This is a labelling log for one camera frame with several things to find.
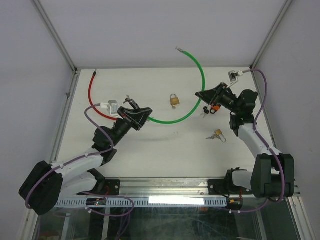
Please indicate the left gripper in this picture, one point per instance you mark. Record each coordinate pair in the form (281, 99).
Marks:
(139, 117)

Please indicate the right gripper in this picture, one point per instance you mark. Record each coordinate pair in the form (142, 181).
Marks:
(216, 93)

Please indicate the orange black padlock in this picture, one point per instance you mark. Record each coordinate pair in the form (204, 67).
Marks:
(215, 108)

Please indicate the black keys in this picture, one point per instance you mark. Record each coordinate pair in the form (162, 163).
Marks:
(205, 112)

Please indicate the large brass padlock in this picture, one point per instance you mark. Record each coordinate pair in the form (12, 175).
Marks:
(174, 101)

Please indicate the small brass padlock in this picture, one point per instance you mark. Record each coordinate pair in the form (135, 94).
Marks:
(219, 135)

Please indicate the small padlock key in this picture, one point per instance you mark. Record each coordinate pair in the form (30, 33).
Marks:
(212, 137)

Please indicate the green cable lock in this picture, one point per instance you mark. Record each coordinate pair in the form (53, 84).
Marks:
(203, 86)

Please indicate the green lock keys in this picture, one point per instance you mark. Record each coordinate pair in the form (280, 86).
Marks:
(131, 102)

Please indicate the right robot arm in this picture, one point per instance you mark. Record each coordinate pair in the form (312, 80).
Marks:
(273, 174)

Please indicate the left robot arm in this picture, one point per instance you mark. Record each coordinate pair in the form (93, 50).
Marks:
(48, 183)

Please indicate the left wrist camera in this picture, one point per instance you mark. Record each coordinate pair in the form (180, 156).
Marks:
(112, 108)

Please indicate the red cable lock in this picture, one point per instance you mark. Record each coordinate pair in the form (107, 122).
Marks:
(89, 94)

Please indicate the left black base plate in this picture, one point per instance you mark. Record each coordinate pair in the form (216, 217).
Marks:
(107, 187)

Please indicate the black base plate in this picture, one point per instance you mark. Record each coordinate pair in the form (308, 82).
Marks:
(224, 187)
(107, 187)

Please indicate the white slotted cable duct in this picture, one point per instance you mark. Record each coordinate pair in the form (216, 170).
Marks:
(142, 202)

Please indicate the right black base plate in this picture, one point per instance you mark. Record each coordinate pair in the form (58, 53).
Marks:
(224, 187)

